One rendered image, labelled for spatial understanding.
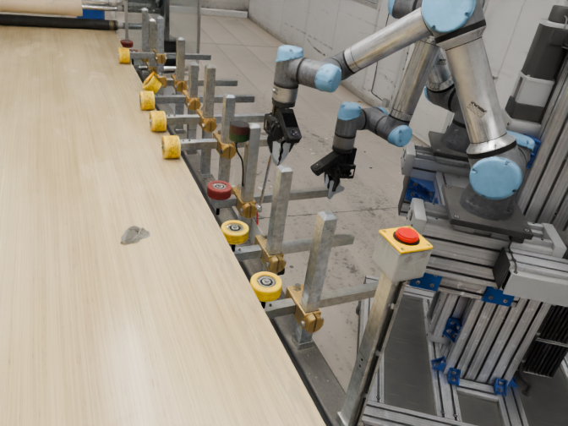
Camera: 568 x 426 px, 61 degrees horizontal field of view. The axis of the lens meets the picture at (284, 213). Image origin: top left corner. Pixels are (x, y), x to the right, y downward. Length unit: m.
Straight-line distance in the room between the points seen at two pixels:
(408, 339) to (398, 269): 1.37
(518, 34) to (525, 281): 3.05
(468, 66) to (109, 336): 0.99
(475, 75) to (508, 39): 3.12
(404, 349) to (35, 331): 1.50
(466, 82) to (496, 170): 0.22
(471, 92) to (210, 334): 0.81
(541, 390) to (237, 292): 1.47
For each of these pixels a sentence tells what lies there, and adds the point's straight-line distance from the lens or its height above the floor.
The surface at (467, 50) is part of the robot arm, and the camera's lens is 1.24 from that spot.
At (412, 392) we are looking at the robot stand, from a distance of 2.02.
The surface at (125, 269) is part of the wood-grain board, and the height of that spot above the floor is 0.90.
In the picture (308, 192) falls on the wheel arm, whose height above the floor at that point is 0.86.
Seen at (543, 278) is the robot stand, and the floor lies 0.95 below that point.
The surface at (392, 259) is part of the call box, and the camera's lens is 0.86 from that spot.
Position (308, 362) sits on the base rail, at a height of 0.70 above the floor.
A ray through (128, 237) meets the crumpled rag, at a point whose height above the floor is 0.91.
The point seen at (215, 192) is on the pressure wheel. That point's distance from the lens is 1.57.
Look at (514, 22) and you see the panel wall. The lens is 4.34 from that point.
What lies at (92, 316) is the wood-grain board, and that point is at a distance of 1.12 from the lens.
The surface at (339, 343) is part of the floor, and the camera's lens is 2.39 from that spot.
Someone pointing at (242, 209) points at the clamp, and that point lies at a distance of 1.59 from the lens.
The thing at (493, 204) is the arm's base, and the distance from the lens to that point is 1.44.
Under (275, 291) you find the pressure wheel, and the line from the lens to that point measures 1.18.
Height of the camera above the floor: 1.66
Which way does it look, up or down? 30 degrees down
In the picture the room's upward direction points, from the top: 8 degrees clockwise
